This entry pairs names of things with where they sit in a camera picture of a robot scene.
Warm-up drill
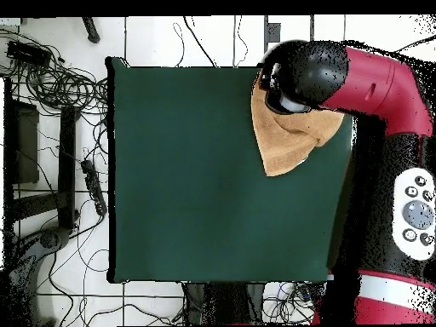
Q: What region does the orange terry towel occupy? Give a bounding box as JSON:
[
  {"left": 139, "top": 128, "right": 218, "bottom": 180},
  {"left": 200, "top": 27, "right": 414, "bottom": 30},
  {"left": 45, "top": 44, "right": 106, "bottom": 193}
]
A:
[{"left": 250, "top": 72, "right": 346, "bottom": 178}]

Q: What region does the dark green table cloth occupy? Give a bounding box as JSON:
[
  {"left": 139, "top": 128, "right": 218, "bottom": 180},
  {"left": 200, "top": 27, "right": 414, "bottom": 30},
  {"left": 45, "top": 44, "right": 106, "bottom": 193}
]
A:
[{"left": 105, "top": 56, "right": 355, "bottom": 285}]

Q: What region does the long black power strip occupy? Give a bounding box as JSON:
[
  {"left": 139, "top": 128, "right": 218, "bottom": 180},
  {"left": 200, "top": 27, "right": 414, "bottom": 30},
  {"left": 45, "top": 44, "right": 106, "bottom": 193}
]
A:
[{"left": 80, "top": 158, "right": 108, "bottom": 217}]

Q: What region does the black angled leg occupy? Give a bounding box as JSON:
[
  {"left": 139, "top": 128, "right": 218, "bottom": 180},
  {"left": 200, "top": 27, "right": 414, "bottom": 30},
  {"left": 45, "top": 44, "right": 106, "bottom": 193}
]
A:
[{"left": 81, "top": 16, "right": 102, "bottom": 44}]

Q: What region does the black power supply box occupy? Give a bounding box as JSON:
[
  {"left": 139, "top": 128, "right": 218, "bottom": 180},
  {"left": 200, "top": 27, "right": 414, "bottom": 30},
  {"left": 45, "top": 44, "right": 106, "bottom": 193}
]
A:
[{"left": 6, "top": 40, "right": 52, "bottom": 69}]

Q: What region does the black robot pedestal stand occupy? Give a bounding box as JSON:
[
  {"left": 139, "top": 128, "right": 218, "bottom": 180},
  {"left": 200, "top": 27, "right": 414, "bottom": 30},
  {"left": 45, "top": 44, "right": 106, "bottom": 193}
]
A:
[{"left": 181, "top": 281, "right": 267, "bottom": 326}]

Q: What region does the black cable tangle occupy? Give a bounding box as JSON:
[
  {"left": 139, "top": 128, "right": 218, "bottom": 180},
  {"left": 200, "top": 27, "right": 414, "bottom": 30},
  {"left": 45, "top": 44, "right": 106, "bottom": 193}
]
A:
[
  {"left": 0, "top": 26, "right": 110, "bottom": 117},
  {"left": 261, "top": 282, "right": 324, "bottom": 324}
]

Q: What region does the black frame stand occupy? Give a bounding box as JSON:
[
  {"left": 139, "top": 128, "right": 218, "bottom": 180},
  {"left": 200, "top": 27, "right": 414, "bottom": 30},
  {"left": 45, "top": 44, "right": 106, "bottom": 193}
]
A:
[{"left": 3, "top": 77, "right": 81, "bottom": 232}]

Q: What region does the grey pedestal leg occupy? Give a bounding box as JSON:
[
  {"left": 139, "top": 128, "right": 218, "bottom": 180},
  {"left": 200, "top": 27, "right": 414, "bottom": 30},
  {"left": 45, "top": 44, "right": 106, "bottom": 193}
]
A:
[{"left": 6, "top": 226, "right": 72, "bottom": 326}]

